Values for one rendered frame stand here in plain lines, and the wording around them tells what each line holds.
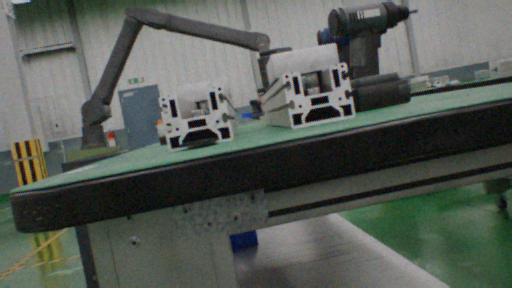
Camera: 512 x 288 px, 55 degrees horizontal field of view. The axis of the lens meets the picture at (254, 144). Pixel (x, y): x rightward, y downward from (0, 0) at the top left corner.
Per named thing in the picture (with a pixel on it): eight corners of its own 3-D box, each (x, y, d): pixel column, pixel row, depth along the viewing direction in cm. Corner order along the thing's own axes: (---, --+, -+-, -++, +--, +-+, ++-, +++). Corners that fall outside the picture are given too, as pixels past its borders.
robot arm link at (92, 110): (134, 3, 177) (127, -4, 167) (169, 18, 177) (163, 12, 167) (87, 117, 179) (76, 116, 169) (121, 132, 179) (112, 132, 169)
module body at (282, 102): (265, 124, 155) (260, 98, 154) (296, 119, 155) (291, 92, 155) (291, 129, 75) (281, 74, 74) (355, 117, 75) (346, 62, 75)
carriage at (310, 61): (272, 99, 98) (266, 65, 97) (326, 89, 98) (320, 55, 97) (278, 95, 82) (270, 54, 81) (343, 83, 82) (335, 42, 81)
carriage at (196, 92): (190, 117, 122) (185, 90, 122) (234, 109, 122) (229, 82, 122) (183, 117, 106) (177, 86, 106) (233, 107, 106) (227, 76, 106)
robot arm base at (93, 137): (83, 150, 179) (80, 150, 167) (80, 128, 178) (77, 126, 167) (108, 147, 181) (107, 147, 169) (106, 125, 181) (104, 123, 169)
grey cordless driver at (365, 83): (341, 114, 106) (323, 13, 105) (421, 99, 110) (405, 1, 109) (356, 113, 98) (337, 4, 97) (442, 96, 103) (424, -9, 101)
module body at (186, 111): (206, 136, 154) (201, 109, 154) (237, 130, 155) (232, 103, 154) (169, 152, 75) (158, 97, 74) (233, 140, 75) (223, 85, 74)
